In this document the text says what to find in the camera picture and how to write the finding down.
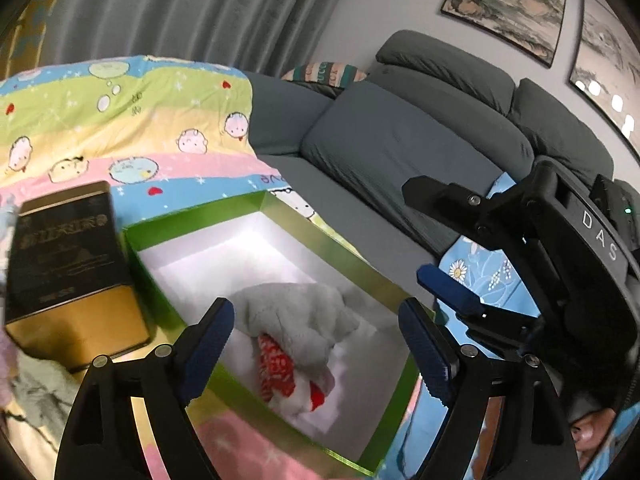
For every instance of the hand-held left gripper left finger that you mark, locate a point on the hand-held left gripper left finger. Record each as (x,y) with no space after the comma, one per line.
(209,347)

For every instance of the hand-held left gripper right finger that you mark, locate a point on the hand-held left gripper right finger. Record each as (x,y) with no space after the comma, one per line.
(426,352)

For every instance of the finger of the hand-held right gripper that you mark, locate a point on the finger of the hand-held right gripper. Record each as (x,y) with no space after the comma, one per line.
(452,287)
(450,200)

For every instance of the green cardboard box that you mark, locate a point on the green cardboard box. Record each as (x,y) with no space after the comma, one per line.
(150,270)

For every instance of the person's right hand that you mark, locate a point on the person's right hand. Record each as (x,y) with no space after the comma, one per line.
(592,427)

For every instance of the blue floral cloth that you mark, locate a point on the blue floral cloth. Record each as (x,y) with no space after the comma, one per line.
(500,270)

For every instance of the red and white sock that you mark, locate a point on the red and white sock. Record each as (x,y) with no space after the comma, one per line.
(275,367)

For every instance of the grey sofa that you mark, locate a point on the grey sofa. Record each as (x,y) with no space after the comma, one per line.
(390,150)

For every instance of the grey plush toy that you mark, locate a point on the grey plush toy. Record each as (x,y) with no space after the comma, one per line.
(300,315)

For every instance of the black and gold tin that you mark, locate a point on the black and gold tin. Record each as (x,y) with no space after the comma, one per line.
(65,260)

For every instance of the patterned pillow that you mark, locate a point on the patterned pillow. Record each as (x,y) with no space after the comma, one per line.
(325,76)

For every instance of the grey and white cloth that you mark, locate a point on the grey and white cloth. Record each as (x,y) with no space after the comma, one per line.
(37,395)

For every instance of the framed landscape painting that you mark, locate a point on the framed landscape painting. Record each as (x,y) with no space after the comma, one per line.
(505,5)
(605,60)

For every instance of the printed cartoon blanket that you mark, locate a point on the printed cartoon blanket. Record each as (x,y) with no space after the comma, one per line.
(150,110)

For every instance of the grey curtain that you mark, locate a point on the grey curtain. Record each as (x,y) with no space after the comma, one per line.
(200,10)

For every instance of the yellow patterned curtain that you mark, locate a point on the yellow patterned curtain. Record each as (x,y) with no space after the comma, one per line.
(30,35)

